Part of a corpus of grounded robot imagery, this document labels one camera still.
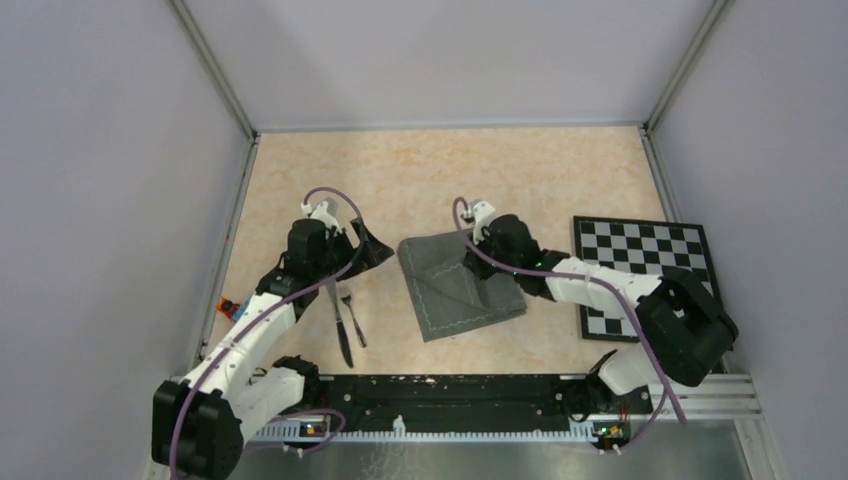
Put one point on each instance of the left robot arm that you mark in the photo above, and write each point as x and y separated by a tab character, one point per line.
252	338

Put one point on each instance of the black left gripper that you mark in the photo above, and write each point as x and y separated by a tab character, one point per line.
374	253

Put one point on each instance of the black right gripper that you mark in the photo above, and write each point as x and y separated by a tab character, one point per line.
472	261

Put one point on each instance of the aluminium frame rail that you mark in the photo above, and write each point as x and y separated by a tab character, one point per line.
718	397

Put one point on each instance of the grey cloth napkin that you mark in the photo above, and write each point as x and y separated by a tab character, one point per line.
447	298

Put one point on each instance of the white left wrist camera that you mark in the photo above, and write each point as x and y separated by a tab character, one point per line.
325	211

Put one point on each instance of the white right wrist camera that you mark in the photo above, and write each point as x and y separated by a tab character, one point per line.
478	213

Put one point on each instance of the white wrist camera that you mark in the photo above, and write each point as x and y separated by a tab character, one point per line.
478	213
325	211

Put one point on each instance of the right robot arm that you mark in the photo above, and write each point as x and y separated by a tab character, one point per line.
682	329

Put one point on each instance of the silver table knife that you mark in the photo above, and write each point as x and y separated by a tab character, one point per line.
344	344

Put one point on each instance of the silver fork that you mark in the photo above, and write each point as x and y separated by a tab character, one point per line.
346	297

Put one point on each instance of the colourful card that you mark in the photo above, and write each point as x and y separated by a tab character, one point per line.
231	310

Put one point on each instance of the black white checkerboard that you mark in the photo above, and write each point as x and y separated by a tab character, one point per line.
645	247

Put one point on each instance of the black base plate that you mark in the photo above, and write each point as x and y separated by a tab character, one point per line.
501	403

